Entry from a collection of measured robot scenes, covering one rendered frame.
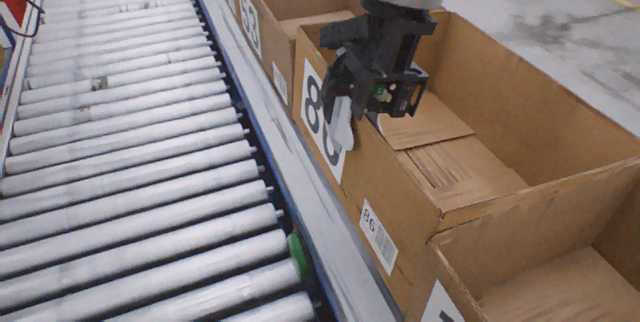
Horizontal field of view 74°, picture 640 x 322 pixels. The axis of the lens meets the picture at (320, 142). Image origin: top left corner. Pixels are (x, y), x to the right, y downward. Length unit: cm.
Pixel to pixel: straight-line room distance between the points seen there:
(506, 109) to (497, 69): 6
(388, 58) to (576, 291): 37
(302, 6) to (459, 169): 60
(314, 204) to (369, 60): 26
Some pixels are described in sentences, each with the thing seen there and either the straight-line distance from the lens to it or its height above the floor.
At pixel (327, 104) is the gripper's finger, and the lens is 50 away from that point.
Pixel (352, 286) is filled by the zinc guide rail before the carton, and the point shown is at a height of 89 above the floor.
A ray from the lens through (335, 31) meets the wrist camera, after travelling 51.
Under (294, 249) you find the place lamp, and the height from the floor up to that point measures 84.
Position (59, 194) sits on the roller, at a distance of 97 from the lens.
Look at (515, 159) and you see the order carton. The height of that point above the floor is 91.
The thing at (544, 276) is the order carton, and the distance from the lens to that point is 62.
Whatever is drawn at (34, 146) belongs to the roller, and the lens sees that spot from 113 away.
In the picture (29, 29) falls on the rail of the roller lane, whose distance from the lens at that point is 166.
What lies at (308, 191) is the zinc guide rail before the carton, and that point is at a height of 89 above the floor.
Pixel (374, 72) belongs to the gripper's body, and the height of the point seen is 113.
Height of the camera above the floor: 137
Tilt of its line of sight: 42 degrees down
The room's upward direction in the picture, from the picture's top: straight up
